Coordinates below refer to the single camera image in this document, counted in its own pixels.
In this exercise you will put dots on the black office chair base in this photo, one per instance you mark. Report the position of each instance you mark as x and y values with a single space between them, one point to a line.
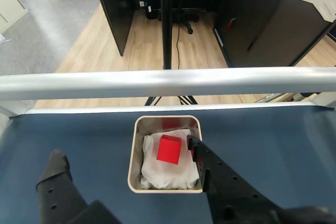
187 18

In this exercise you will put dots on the red cube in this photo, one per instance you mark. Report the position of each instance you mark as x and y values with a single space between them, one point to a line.
169 150

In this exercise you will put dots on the white cabinet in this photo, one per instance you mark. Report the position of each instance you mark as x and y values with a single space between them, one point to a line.
8 6

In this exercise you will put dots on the black partition panel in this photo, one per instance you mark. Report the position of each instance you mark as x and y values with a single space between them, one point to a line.
115 11

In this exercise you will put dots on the black tripod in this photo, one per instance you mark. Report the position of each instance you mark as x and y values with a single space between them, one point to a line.
167 24

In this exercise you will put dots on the silver metal cart rail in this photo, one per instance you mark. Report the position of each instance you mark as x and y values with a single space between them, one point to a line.
168 79

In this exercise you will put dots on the red fire extinguisher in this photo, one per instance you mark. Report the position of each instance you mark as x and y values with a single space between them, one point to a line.
230 24

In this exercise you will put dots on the black desk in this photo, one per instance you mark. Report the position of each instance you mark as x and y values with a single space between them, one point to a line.
262 24

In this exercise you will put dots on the white crumpled cloth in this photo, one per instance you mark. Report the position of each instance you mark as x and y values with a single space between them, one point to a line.
162 176

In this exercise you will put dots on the small black bin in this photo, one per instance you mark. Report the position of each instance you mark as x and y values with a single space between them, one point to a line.
151 11

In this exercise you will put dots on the square metal box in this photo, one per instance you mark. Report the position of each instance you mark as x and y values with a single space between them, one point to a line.
136 142

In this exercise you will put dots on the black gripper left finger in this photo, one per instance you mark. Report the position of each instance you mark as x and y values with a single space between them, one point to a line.
57 195

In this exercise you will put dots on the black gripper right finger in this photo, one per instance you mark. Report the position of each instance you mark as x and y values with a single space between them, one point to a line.
231 195

